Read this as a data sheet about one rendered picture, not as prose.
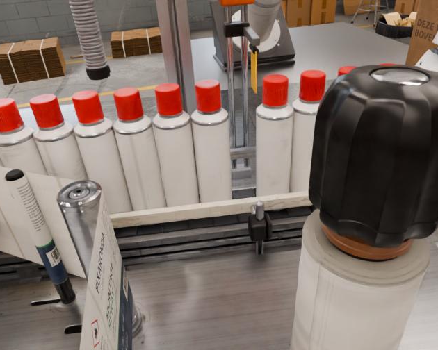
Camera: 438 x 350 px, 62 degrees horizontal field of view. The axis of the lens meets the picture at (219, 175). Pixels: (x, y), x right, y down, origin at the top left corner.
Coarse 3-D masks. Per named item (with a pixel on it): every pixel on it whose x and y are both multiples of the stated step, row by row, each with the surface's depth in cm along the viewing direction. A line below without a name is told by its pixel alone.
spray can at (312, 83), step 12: (312, 72) 49; (324, 72) 48; (300, 84) 49; (312, 84) 47; (324, 84) 48; (300, 96) 50; (312, 96) 48; (300, 108) 49; (312, 108) 49; (300, 120) 50; (312, 120) 49; (300, 132) 51; (312, 132) 50; (300, 144) 52; (312, 144) 51; (300, 156) 53; (300, 168) 54; (300, 180) 55
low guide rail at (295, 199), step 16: (304, 192) 55; (160, 208) 54; (176, 208) 53; (192, 208) 53; (208, 208) 53; (224, 208) 54; (240, 208) 54; (272, 208) 55; (112, 224) 53; (128, 224) 53; (144, 224) 54
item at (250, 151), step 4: (236, 148) 58; (240, 148) 58; (244, 148) 57; (248, 148) 57; (252, 148) 57; (232, 152) 57; (236, 152) 57; (240, 152) 57; (244, 152) 57; (248, 152) 57; (252, 152) 57; (232, 156) 57; (236, 156) 57; (240, 156) 57; (244, 156) 57; (248, 156) 57; (252, 156) 58
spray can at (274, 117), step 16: (272, 80) 47; (288, 80) 47; (272, 96) 47; (256, 112) 50; (272, 112) 48; (288, 112) 48; (256, 128) 52; (272, 128) 49; (288, 128) 49; (256, 144) 53; (272, 144) 50; (288, 144) 51; (256, 160) 54; (272, 160) 52; (288, 160) 53; (256, 176) 56; (272, 176) 53; (288, 176) 54; (256, 192) 58; (272, 192) 55; (288, 192) 56
